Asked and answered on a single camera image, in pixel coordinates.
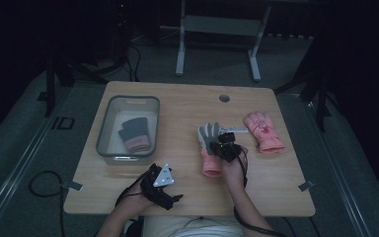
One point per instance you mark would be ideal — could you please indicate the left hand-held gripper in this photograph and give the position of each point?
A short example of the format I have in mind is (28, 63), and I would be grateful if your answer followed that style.
(163, 177)

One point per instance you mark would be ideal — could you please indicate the grey pink labelled knit glove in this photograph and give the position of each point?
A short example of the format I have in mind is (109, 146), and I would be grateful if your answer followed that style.
(122, 135)

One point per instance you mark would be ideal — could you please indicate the person's left hand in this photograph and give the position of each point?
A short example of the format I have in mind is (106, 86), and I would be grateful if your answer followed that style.
(133, 202)

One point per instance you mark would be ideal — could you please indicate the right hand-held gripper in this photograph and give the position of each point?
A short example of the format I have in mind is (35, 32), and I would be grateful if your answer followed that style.
(227, 149)

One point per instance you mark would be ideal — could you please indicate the grey plastic bin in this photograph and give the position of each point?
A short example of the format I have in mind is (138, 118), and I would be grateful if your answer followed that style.
(112, 131)

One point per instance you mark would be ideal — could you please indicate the person's right hand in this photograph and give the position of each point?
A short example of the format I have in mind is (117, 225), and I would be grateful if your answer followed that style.
(235, 173)

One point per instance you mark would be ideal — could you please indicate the grey metal table clip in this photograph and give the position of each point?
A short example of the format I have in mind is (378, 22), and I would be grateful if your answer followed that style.
(74, 186)
(306, 186)

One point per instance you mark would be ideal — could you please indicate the black tripod stand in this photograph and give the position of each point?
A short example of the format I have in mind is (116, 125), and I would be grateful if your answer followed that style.
(320, 98)

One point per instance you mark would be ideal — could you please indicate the person's white shirt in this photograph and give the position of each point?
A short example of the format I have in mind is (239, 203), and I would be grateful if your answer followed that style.
(190, 227)

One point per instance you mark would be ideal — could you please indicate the white metal table frame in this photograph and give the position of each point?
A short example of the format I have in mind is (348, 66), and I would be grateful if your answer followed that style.
(222, 25)

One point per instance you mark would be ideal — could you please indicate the pink ski glove grey palm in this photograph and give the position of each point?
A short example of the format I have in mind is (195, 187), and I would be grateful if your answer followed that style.
(209, 135)

